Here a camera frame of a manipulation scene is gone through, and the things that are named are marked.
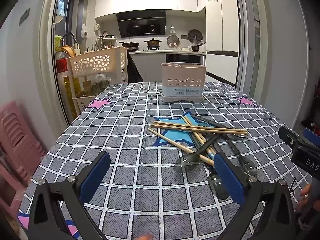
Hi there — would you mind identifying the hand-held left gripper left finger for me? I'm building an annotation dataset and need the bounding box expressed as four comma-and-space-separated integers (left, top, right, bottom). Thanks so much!
26, 151, 111, 240

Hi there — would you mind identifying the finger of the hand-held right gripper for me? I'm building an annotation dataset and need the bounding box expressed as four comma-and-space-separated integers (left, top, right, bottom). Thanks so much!
302, 127, 320, 144
278, 126, 304, 147

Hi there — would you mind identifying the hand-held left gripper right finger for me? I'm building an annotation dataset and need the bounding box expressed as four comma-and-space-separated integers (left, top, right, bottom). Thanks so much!
214, 153, 303, 240

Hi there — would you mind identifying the beige plastic utensil holder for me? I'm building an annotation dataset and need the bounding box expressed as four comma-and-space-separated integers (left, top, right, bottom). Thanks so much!
160, 62, 207, 103

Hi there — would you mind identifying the person's right hand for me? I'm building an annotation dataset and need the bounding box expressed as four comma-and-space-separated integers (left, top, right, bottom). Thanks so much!
296, 184, 312, 212

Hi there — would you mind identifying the grey checked star tablecloth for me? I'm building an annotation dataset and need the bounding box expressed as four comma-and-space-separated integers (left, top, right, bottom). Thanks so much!
16, 81, 313, 240

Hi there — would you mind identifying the pink plastic stool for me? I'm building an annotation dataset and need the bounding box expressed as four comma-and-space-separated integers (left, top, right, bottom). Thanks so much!
0, 101, 47, 205

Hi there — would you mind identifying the yellow oil bottle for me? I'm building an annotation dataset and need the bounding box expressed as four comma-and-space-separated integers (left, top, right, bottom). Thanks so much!
64, 76, 75, 117

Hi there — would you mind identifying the black hanging jacket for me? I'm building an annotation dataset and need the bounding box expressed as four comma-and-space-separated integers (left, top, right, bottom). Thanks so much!
126, 51, 144, 83

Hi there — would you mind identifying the beige flower-cutout storage trolley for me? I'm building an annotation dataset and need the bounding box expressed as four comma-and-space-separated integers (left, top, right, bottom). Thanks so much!
66, 47, 129, 117

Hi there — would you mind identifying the orange round lid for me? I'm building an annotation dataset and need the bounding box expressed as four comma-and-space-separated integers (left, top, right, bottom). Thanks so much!
56, 45, 75, 59

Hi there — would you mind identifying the white refrigerator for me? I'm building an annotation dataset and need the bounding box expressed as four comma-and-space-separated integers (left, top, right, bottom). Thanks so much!
202, 0, 241, 85

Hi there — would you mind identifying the black wok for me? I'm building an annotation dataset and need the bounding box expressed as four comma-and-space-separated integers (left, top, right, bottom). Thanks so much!
119, 41, 141, 51

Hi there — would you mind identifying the round steamer rack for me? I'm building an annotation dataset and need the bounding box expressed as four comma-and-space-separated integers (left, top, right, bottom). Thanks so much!
166, 35, 180, 48
187, 29, 203, 44

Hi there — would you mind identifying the black kitchen faucet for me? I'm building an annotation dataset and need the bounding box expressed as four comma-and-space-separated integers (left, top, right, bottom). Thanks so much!
61, 32, 77, 48

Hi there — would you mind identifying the brown cooking pot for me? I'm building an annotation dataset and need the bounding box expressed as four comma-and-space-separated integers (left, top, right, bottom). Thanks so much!
144, 38, 162, 50

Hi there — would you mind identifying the black range hood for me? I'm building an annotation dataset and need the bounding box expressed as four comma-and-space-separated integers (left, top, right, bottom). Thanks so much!
116, 9, 167, 38

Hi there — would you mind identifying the dark wall plate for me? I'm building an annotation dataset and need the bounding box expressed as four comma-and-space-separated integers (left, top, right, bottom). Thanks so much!
19, 8, 31, 26

